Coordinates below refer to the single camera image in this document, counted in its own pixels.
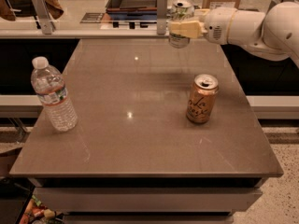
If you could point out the colourful snack bag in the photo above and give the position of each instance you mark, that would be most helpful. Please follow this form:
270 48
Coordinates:
38 213

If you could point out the brown jacket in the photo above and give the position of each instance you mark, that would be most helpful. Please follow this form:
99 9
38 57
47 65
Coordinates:
11 9

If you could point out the green white 7up can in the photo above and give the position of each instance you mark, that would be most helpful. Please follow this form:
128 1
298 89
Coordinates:
180 10

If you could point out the grey table drawer base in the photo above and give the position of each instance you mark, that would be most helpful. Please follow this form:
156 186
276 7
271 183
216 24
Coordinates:
148 205

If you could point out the left metal glass bracket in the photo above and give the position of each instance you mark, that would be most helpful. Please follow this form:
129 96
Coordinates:
45 21

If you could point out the clear plastic water bottle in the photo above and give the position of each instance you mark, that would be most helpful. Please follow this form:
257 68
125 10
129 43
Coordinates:
50 88

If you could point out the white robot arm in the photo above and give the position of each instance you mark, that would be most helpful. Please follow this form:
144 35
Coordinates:
273 36

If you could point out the orange LaCroix can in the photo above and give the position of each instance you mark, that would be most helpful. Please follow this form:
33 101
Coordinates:
202 98

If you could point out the middle metal glass bracket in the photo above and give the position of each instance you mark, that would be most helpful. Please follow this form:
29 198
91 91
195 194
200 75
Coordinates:
161 16

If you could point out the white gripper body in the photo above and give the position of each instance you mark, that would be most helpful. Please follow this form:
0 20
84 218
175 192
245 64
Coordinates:
216 25

